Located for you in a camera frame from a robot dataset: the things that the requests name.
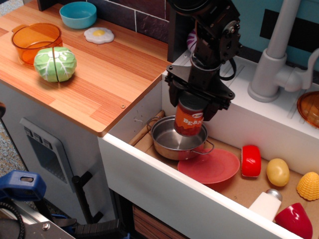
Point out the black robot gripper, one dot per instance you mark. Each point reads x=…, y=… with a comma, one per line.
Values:
x=206, y=84

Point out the orange beans can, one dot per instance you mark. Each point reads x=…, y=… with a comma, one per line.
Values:
x=189, y=114

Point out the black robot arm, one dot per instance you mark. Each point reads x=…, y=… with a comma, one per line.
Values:
x=217, y=31

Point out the stainless steel pot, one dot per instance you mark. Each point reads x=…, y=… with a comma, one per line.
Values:
x=174, y=146

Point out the orange transparent pot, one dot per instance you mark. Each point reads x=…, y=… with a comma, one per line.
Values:
x=29, y=39

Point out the wooden rolling pin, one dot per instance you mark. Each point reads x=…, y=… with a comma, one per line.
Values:
x=146, y=128

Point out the purple toy cabbage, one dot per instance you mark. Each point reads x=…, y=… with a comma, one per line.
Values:
x=191, y=41

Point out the pink plastic plate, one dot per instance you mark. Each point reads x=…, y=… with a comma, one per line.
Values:
x=214, y=167

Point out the red cheese wheel toy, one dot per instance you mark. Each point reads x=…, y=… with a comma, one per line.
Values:
x=250, y=161

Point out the grey toy faucet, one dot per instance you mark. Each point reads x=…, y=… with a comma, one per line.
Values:
x=272, y=72

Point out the wooden counter top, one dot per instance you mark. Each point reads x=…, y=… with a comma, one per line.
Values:
x=110, y=79

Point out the white toy sink unit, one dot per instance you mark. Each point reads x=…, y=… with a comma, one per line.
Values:
x=218, y=211

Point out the yellow toy potato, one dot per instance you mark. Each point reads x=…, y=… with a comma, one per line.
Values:
x=278, y=172

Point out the orange transparent lid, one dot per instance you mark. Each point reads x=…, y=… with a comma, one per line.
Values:
x=308, y=108

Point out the toy fried egg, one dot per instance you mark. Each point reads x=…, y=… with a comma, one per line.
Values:
x=99, y=35

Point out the white salt shaker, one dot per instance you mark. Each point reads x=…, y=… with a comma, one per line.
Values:
x=267, y=204

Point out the green toy cabbage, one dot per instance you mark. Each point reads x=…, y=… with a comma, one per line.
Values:
x=55, y=64

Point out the yellow toy corn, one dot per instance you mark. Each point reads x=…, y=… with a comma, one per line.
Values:
x=308, y=186

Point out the teal plastic bowl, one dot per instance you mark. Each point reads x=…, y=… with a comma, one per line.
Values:
x=78, y=15

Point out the grey toy oven door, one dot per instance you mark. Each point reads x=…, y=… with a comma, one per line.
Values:
x=52, y=162

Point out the red toy pepper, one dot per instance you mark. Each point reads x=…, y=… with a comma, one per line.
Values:
x=295, y=219

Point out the blue clamp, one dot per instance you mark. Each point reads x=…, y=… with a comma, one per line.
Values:
x=22, y=186

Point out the black oven handle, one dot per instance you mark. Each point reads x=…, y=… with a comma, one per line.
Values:
x=78, y=183

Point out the metal bracket with screw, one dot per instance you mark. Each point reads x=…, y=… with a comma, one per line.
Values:
x=46, y=230

